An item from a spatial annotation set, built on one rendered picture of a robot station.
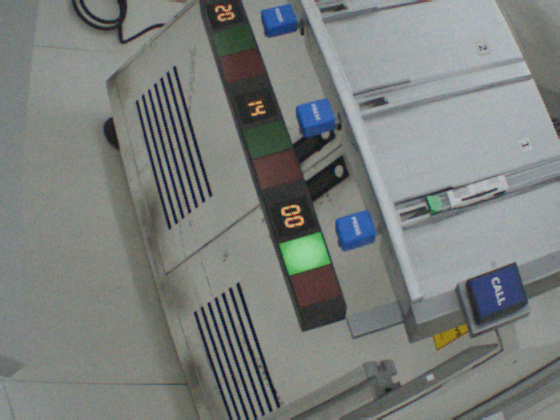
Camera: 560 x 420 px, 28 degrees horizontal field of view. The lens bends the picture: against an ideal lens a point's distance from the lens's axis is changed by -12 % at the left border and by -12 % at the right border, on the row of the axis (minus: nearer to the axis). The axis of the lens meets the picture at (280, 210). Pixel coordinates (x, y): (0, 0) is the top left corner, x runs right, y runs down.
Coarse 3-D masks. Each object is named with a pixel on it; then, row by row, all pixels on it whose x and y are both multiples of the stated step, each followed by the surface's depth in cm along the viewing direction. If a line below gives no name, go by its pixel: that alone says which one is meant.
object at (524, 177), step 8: (552, 160) 107; (528, 168) 107; (536, 168) 107; (544, 168) 107; (552, 168) 107; (504, 176) 107; (512, 176) 107; (520, 176) 107; (528, 176) 107; (536, 176) 107; (544, 176) 107; (552, 176) 107; (512, 184) 106; (520, 184) 106; (528, 184) 107; (440, 200) 106; (448, 200) 106; (440, 208) 105; (448, 208) 106
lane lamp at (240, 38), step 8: (248, 24) 115; (216, 32) 115; (224, 32) 115; (232, 32) 115; (240, 32) 115; (248, 32) 115; (216, 40) 114; (224, 40) 114; (232, 40) 114; (240, 40) 114; (248, 40) 114; (224, 48) 114; (232, 48) 114; (240, 48) 114; (248, 48) 114
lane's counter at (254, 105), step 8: (264, 88) 112; (240, 96) 112; (248, 96) 112; (256, 96) 112; (264, 96) 112; (240, 104) 112; (248, 104) 112; (256, 104) 112; (264, 104) 112; (272, 104) 112; (240, 112) 111; (248, 112) 111; (256, 112) 111; (264, 112) 111; (272, 112) 111; (248, 120) 111; (256, 120) 111
